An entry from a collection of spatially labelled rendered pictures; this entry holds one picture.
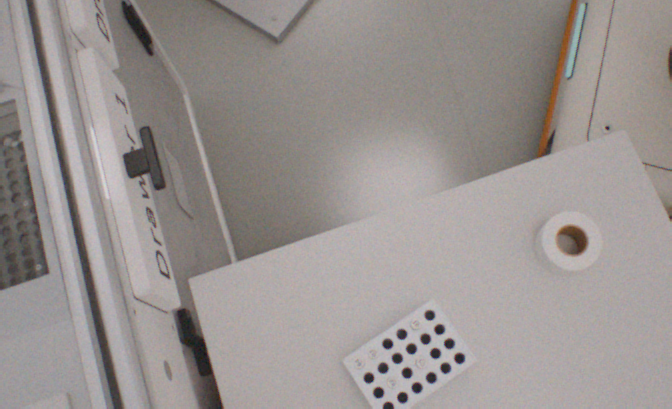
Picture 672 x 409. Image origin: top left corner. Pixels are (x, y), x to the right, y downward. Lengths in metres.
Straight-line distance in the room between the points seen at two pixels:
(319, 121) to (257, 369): 0.99
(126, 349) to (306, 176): 1.10
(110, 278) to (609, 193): 0.59
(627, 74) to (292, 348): 0.98
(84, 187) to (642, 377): 0.64
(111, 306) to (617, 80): 1.16
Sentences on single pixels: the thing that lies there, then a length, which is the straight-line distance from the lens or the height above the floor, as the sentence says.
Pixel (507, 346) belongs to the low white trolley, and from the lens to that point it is 0.85.
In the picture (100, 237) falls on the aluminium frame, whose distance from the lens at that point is 0.67.
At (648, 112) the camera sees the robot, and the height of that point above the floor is 0.28.
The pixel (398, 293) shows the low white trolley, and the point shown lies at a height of 0.76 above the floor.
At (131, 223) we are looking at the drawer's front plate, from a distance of 0.73.
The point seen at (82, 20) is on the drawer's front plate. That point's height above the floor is 0.93.
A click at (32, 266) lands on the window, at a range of 0.56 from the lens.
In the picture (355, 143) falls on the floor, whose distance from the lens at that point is 1.71.
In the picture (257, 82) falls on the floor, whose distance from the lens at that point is 1.80.
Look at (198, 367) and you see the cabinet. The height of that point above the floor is 0.68.
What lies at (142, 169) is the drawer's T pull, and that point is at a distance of 0.77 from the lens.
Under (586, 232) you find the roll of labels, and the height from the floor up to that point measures 0.80.
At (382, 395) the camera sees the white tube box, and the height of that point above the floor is 0.76.
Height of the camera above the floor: 1.59
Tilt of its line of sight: 72 degrees down
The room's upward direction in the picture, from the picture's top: 11 degrees counter-clockwise
